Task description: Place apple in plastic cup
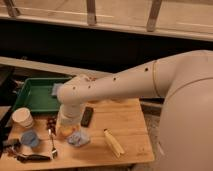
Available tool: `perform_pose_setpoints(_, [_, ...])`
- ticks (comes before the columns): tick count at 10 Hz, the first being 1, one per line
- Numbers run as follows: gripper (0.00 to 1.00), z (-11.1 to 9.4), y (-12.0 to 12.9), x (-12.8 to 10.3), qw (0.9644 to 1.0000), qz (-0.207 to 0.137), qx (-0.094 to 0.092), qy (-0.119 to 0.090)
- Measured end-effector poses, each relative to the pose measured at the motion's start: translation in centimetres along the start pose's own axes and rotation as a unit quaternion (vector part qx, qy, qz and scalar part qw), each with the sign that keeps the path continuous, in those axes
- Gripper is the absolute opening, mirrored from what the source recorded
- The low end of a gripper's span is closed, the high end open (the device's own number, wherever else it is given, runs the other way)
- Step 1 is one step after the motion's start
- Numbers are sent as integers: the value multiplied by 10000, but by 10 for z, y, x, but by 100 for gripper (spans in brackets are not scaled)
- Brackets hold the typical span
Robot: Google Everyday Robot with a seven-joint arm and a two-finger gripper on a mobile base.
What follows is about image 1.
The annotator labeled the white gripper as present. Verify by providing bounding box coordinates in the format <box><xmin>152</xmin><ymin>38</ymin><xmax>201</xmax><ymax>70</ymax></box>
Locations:
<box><xmin>55</xmin><ymin>104</ymin><xmax>85</xmax><ymax>136</ymax></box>

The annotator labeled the yellow apple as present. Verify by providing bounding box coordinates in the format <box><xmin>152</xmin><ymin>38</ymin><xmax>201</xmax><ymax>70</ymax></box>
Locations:
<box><xmin>61</xmin><ymin>126</ymin><xmax>73</xmax><ymax>137</ymax></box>

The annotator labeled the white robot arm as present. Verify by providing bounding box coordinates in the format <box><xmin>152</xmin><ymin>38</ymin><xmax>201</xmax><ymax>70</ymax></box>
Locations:
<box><xmin>57</xmin><ymin>50</ymin><xmax>213</xmax><ymax>171</ymax></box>

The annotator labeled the white plastic cup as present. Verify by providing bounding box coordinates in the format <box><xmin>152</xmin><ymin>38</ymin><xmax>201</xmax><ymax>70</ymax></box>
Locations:
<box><xmin>12</xmin><ymin>107</ymin><xmax>34</xmax><ymax>128</ymax></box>

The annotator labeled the blue crumpled cloth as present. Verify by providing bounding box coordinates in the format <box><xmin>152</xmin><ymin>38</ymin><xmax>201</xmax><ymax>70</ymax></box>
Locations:
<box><xmin>67</xmin><ymin>130</ymin><xmax>90</xmax><ymax>147</ymax></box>

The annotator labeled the bunch of dark grapes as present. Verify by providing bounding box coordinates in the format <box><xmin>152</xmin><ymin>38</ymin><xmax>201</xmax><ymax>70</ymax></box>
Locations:
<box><xmin>46</xmin><ymin>117</ymin><xmax>56</xmax><ymax>134</ymax></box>

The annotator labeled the black rectangular block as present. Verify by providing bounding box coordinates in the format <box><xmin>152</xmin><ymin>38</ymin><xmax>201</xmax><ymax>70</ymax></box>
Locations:
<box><xmin>81</xmin><ymin>107</ymin><xmax>94</xmax><ymax>127</ymax></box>

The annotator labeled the silver fork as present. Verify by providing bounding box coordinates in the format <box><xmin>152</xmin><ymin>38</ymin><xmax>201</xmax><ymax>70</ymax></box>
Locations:
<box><xmin>48</xmin><ymin>129</ymin><xmax>58</xmax><ymax>159</ymax></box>

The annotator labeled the blue round lid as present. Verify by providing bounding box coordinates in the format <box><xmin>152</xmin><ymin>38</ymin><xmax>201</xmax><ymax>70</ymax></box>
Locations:
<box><xmin>20</xmin><ymin>130</ymin><xmax>39</xmax><ymax>148</ymax></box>

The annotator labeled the grey blue sponge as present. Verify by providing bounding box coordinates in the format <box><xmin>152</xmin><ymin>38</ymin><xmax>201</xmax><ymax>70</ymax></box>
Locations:
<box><xmin>51</xmin><ymin>83</ymin><xmax>63</xmax><ymax>97</ymax></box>

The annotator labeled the wooden table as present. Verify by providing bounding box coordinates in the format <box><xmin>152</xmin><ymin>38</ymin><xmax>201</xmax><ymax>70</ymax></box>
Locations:
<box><xmin>0</xmin><ymin>99</ymin><xmax>154</xmax><ymax>171</ymax></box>

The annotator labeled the green plastic tray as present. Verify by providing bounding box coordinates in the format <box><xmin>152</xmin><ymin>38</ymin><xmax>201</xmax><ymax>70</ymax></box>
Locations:
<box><xmin>12</xmin><ymin>77</ymin><xmax>68</xmax><ymax>114</ymax></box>

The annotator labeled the black handled tool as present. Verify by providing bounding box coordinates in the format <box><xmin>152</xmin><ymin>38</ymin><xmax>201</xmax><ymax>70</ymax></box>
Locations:
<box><xmin>7</xmin><ymin>148</ymin><xmax>51</xmax><ymax>163</ymax></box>

